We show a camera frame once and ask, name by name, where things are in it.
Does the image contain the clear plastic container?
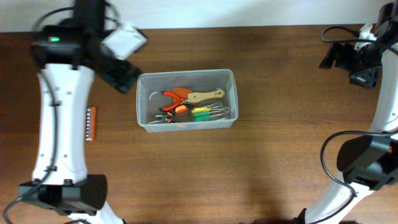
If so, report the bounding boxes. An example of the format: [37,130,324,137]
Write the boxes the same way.
[136,69,238,133]

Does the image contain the orange screwdriver bit holder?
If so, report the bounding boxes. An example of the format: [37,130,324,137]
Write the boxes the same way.
[85,106,96,141]

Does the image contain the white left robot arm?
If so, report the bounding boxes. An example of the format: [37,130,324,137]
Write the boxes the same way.
[17,1,146,223]

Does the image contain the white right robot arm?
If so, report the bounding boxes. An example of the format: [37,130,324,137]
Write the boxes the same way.
[294,1,397,223]

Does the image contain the small red-handled cutting pliers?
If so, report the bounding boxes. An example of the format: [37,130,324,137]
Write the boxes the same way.
[160,91,193,113]

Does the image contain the orange scraper with wooden handle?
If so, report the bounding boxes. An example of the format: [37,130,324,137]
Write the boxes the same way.
[172,88,225,105]

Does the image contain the clear case of screwdrivers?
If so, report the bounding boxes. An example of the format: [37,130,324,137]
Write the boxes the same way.
[191,103,229,122]

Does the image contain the orange-black long-nose pliers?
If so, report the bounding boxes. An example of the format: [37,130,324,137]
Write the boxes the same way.
[149,105,194,124]

